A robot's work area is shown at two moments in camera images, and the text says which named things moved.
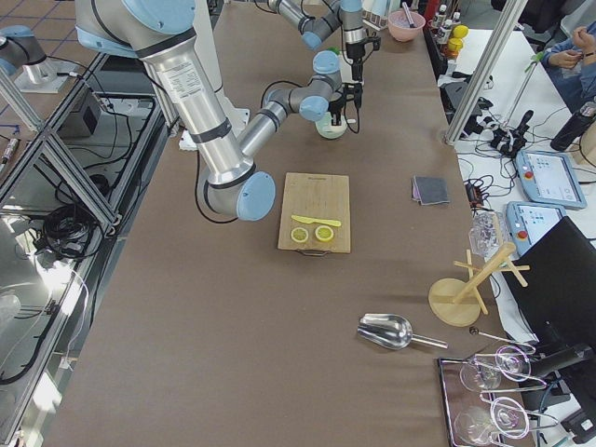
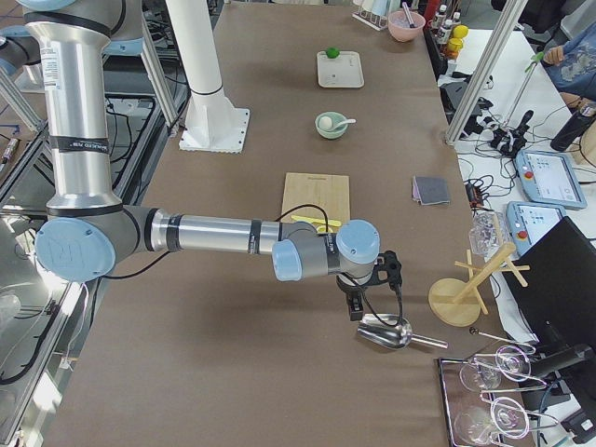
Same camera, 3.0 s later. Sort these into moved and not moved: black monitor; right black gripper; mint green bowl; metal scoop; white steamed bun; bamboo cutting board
Moved: right black gripper; white steamed bun
Not moved: metal scoop; mint green bowl; black monitor; bamboo cutting board
